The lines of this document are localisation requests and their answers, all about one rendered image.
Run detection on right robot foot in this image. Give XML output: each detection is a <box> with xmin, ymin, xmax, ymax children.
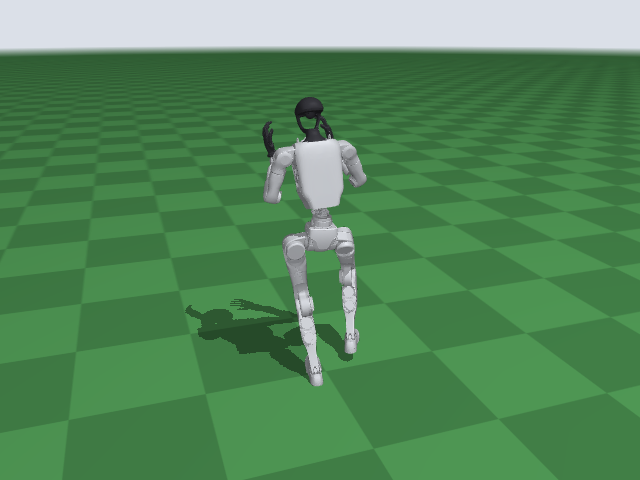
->
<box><xmin>344</xmin><ymin>329</ymin><xmax>360</xmax><ymax>354</ymax></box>

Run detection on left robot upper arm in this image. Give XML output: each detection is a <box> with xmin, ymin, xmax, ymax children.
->
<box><xmin>264</xmin><ymin>146</ymin><xmax>295</xmax><ymax>204</ymax></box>

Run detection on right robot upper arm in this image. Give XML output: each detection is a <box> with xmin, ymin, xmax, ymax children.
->
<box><xmin>338</xmin><ymin>140</ymin><xmax>367</xmax><ymax>188</ymax></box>

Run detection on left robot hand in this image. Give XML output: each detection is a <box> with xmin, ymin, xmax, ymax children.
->
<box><xmin>262</xmin><ymin>121</ymin><xmax>276</xmax><ymax>158</ymax></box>

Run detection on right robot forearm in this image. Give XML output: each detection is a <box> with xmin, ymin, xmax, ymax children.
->
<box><xmin>342</xmin><ymin>159</ymin><xmax>367</xmax><ymax>178</ymax></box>

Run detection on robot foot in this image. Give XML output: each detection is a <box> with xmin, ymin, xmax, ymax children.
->
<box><xmin>344</xmin><ymin>329</ymin><xmax>360</xmax><ymax>354</ymax></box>
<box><xmin>305</xmin><ymin>355</ymin><xmax>323</xmax><ymax>386</ymax></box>

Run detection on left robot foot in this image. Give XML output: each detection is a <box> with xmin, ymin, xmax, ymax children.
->
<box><xmin>305</xmin><ymin>355</ymin><xmax>323</xmax><ymax>386</ymax></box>

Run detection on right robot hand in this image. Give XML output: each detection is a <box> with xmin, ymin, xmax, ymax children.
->
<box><xmin>314</xmin><ymin>116</ymin><xmax>334</xmax><ymax>139</ymax></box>

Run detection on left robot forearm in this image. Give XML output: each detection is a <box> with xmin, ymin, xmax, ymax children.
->
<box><xmin>263</xmin><ymin>156</ymin><xmax>273</xmax><ymax>201</ymax></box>

